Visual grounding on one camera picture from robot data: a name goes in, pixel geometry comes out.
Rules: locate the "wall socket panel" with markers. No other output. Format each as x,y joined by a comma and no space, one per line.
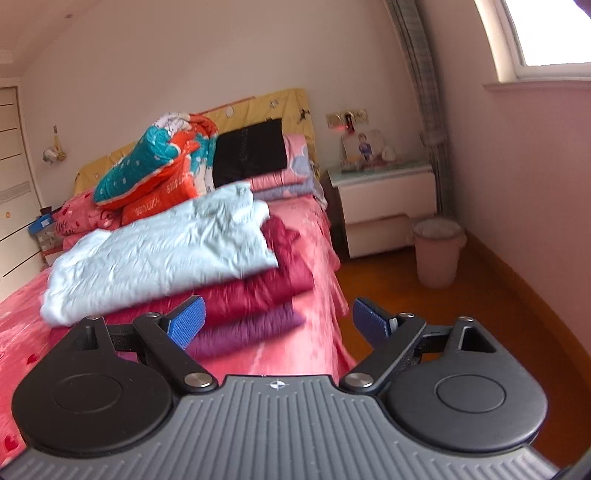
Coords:
334,119

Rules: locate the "grey cardboard box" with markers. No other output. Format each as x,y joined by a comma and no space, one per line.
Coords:
48,240

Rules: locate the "bed with pink heart sheet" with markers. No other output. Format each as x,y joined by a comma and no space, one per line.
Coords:
295,355

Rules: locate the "white wardrobe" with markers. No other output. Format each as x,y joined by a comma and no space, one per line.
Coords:
14,161

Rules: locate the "black pillow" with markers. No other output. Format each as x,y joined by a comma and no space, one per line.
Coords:
249,152

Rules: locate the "yellow headboard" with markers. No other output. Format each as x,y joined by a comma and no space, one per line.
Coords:
286,106

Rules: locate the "hanging wall ornament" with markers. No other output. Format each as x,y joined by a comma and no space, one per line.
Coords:
51,154

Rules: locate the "white nightstand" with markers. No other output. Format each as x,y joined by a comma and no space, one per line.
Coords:
388,203

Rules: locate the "blue cardboard box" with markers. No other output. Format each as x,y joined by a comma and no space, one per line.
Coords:
40,225

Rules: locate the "teal and orange quilt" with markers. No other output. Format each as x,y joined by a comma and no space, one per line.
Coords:
138,170

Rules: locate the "dark red down jacket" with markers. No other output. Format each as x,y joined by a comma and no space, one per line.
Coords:
281,272

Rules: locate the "grey checked curtain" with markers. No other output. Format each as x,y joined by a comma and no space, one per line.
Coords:
420,92

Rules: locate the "pale pink waste bin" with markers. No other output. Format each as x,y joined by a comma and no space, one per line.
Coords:
438,258

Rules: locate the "framed photo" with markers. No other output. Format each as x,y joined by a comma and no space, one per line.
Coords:
364,147

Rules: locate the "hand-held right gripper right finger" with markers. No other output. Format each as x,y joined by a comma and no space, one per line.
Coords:
371,323

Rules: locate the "small white cup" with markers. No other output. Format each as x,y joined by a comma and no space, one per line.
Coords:
388,153

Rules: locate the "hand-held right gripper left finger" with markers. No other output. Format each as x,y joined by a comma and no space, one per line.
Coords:
187,323

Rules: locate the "purple down jacket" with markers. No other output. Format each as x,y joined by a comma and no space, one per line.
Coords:
249,330

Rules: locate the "pink and lilac pillow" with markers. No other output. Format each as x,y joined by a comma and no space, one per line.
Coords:
298,161

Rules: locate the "window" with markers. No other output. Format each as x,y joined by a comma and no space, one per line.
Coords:
545,32

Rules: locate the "light blue down jacket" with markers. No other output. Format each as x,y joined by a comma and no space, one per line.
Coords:
157,249

